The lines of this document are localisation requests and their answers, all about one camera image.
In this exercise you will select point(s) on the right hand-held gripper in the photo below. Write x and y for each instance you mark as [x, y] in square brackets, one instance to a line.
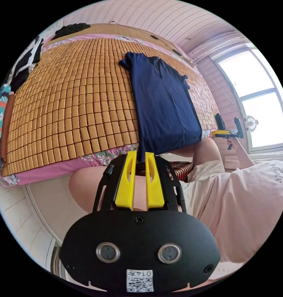
[235, 134]

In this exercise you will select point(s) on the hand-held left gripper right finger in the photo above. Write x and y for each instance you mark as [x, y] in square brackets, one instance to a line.
[156, 185]

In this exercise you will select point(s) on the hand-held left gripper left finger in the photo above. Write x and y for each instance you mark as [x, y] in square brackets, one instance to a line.
[123, 185]

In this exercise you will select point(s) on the person's right forearm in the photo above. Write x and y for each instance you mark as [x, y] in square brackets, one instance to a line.
[244, 155]

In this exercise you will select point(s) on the dark blue short sleeve shirt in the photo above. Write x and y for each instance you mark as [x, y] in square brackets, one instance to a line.
[164, 102]

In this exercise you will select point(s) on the person's right hand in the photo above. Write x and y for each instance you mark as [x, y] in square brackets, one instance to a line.
[233, 142]

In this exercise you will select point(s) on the red patterned cloth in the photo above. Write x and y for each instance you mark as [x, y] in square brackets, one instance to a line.
[182, 170]

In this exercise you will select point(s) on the small white fan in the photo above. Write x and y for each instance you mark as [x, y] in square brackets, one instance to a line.
[250, 123]

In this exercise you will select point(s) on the window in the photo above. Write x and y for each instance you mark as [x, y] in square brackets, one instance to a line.
[257, 92]

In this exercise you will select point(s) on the person's body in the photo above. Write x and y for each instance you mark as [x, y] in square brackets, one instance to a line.
[236, 197]

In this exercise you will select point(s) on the bed with woven mat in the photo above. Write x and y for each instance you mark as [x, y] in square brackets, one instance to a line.
[69, 104]

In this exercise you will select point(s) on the teal patterned blanket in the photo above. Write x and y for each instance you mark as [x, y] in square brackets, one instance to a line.
[1, 111]

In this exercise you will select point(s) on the pile of clothes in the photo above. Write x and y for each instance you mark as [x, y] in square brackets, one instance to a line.
[25, 67]

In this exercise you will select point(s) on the black garment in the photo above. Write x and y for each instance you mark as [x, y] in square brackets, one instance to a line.
[70, 30]

